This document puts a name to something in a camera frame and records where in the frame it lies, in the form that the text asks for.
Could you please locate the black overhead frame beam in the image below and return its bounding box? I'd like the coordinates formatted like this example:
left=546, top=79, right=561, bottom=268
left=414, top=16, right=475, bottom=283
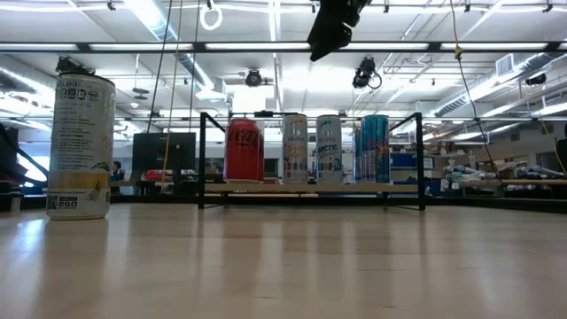
left=0, top=40, right=567, bottom=54

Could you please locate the person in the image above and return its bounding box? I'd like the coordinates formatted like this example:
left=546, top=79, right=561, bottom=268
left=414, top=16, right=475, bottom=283
left=110, top=159, right=127, bottom=183

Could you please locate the round black overhead device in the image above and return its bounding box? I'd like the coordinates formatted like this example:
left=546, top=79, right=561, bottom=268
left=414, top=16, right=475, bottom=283
left=244, top=68, right=263, bottom=89

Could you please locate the black overhead camera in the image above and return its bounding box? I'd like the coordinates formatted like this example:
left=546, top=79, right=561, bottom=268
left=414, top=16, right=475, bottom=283
left=352, top=56, right=383, bottom=90

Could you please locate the black aluminium table frame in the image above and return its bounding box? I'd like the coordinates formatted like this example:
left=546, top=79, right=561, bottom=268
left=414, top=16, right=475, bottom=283
left=0, top=194, right=567, bottom=214

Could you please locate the white hanging ring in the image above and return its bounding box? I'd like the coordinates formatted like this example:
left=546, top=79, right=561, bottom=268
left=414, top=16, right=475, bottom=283
left=198, top=2, right=224, bottom=32

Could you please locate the white Celsius can yellow band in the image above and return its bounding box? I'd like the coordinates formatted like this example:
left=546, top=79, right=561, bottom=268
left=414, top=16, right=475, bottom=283
left=45, top=73, right=117, bottom=222

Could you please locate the black hanging cord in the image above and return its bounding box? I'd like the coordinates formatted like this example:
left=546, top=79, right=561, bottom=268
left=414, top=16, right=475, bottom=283
left=147, top=0, right=174, bottom=134
left=189, top=0, right=200, bottom=132

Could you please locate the cluttered background workbench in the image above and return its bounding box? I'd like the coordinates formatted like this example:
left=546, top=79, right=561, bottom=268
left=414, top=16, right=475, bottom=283
left=442, top=161, right=567, bottom=199

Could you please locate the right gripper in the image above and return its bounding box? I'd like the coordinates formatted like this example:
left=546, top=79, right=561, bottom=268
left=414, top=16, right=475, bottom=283
left=307, top=0, right=371, bottom=62

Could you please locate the silver ceiling duct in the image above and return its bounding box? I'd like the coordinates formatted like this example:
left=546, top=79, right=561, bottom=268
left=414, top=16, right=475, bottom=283
left=431, top=51, right=567, bottom=119

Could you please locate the white Celsius Tropical Vibe can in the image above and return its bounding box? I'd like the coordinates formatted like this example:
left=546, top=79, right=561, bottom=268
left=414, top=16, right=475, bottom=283
left=281, top=113, right=309, bottom=185

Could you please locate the blue silver Red Bull can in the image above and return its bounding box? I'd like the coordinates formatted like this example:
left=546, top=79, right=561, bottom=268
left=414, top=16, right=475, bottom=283
left=360, top=114, right=392, bottom=184
left=352, top=126, right=363, bottom=183

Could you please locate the hanging yellow black cable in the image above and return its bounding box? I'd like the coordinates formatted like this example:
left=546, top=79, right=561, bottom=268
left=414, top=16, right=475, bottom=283
left=448, top=0, right=506, bottom=187

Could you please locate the white Celsius Arctic Vibe can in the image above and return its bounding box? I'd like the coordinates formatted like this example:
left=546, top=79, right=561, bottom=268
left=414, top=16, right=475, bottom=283
left=315, top=113, right=343, bottom=186

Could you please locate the wooden shelf black metal frame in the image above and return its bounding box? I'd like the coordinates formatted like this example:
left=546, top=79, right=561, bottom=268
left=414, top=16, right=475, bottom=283
left=198, top=111, right=427, bottom=212

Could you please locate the blue storage bin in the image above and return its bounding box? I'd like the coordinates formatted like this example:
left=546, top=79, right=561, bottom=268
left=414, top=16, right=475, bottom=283
left=389, top=152, right=427, bottom=196

